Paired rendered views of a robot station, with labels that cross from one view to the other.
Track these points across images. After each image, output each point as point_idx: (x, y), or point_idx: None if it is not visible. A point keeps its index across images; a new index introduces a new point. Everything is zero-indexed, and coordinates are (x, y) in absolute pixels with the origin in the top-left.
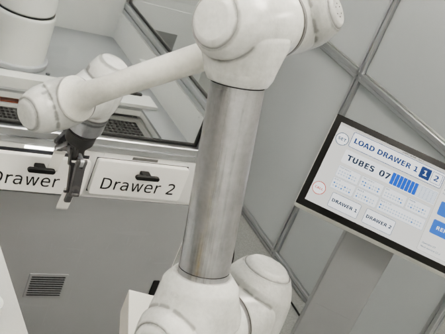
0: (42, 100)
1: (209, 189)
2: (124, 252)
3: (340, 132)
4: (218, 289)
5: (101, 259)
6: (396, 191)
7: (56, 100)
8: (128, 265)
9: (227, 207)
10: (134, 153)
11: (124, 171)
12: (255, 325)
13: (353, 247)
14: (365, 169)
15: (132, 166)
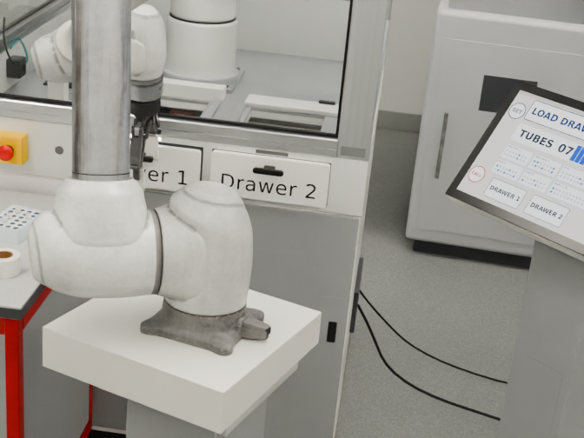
0: (43, 43)
1: (74, 71)
2: (279, 276)
3: (516, 102)
4: (91, 184)
5: (252, 284)
6: (578, 169)
7: (55, 42)
8: (288, 295)
9: (90, 90)
10: (255, 143)
11: (244, 166)
12: (169, 246)
13: (547, 262)
14: (540, 145)
15: (253, 158)
